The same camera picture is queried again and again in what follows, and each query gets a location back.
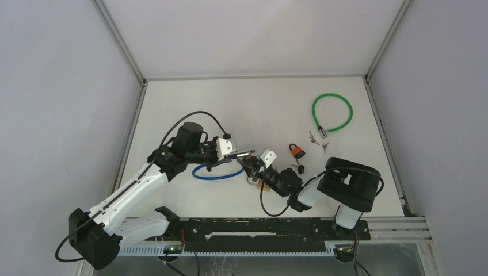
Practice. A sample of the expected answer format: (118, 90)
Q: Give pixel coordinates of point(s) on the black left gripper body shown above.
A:
(210, 154)

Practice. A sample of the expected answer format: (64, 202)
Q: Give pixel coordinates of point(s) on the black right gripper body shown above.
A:
(258, 168)

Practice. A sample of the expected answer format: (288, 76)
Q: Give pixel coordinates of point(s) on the large brass padlock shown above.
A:
(259, 184)

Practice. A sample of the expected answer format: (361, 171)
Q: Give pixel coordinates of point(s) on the orange black key fob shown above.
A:
(296, 151)

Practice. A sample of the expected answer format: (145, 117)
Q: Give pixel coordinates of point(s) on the green cable lock keys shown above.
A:
(312, 139)

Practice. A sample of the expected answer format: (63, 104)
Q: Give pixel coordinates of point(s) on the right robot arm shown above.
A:
(353, 185)

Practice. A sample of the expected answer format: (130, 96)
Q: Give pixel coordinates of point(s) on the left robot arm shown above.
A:
(99, 233)

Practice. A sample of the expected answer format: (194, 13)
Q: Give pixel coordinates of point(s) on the black-headed key bunch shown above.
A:
(299, 167)

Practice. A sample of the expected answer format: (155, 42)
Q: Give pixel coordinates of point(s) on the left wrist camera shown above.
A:
(224, 148)

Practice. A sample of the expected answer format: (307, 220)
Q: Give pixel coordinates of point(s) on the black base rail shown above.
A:
(267, 232)

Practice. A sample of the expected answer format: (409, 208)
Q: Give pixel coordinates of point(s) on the white slotted cable duct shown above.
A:
(320, 249)

